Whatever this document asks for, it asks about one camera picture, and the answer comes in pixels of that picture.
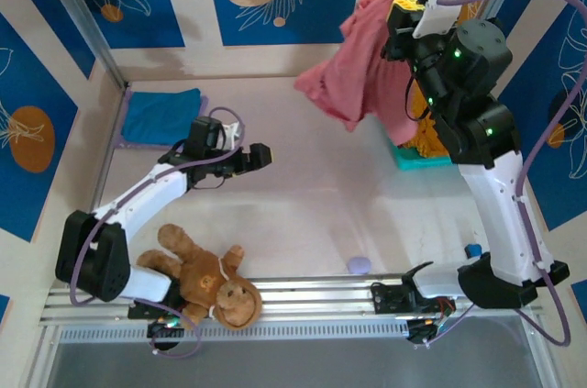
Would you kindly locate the pink t-shirt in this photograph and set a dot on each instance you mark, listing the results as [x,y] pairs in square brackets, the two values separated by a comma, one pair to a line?
[357,76]

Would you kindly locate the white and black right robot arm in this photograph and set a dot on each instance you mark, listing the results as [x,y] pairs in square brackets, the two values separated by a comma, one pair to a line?
[495,213]

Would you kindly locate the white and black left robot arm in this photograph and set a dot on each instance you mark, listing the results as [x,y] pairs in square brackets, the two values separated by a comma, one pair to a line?
[137,197]

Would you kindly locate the blue folded t-shirt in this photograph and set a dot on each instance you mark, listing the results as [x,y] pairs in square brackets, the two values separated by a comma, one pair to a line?
[156,115]

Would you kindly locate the mustard orange t-shirt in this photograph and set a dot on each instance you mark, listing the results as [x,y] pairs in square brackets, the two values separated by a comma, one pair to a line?
[428,140]

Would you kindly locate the brown plush monkey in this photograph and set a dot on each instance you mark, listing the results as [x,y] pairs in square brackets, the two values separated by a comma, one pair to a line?
[206,273]

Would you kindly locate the teal plastic basket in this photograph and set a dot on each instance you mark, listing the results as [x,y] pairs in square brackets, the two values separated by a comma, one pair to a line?
[413,163]

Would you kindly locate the small lavender oval object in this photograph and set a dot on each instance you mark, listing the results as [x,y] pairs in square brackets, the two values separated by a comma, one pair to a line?
[359,265]

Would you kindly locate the black controller board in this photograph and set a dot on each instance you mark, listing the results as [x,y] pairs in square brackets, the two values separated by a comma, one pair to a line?
[419,331]
[160,334]

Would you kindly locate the small blue object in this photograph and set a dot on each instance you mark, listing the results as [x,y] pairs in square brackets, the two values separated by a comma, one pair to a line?
[472,251]

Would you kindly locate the grey metal panel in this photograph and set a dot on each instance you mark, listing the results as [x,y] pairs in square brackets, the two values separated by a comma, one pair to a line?
[298,365]

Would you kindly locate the aluminium side rail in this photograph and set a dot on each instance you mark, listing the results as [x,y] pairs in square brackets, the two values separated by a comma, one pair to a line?
[107,149]

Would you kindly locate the aluminium front rail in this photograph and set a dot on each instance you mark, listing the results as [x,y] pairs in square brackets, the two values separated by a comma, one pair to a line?
[312,298]

